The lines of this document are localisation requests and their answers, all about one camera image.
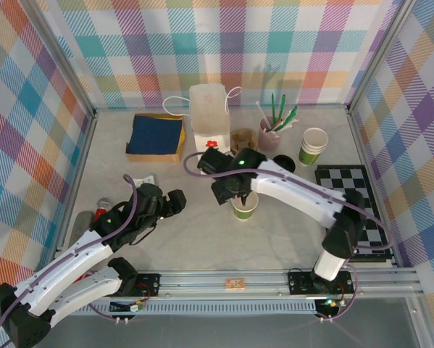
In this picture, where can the green white paper cup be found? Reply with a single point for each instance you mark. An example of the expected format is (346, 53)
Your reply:
(313, 147)
(245, 214)
(315, 137)
(309, 157)

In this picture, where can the brown pulp cup carrier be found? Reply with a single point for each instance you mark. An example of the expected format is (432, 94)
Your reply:
(240, 137)

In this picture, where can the white flower-print paper bag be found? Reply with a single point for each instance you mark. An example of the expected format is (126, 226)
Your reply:
(209, 108)

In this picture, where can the blue napkin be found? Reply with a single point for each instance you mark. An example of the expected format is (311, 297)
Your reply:
(155, 134)

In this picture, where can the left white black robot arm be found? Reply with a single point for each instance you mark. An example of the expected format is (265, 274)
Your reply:
(79, 259)

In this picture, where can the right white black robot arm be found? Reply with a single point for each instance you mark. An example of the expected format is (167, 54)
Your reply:
(296, 192)

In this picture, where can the pink metal bucket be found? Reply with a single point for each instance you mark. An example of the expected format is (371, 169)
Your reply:
(269, 139)

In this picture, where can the cardboard napkin box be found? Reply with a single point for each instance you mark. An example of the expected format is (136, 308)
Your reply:
(151, 158)

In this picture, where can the white paper-wrapped straw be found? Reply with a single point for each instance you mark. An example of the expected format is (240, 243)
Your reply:
(263, 112)

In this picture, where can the green white wrapped straw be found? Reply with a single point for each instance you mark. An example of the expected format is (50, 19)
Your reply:
(291, 113)
(287, 124)

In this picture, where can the green plastic straw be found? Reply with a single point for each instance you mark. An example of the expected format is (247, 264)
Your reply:
(282, 108)
(274, 108)

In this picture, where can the yellow napkin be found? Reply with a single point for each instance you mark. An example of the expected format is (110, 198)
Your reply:
(182, 134)

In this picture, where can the small orange label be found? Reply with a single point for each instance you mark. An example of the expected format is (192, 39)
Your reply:
(235, 283)

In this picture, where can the red packet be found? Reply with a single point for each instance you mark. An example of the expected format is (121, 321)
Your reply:
(84, 276)

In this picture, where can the small black control board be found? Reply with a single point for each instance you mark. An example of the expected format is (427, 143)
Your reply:
(329, 303)
(124, 307)

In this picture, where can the black white chessboard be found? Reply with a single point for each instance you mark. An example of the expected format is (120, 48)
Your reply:
(369, 177)

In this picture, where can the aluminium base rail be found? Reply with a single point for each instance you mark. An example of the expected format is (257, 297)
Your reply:
(209, 279)

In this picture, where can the aluminium frame post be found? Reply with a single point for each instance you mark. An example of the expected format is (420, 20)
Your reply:
(62, 61)
(379, 54)

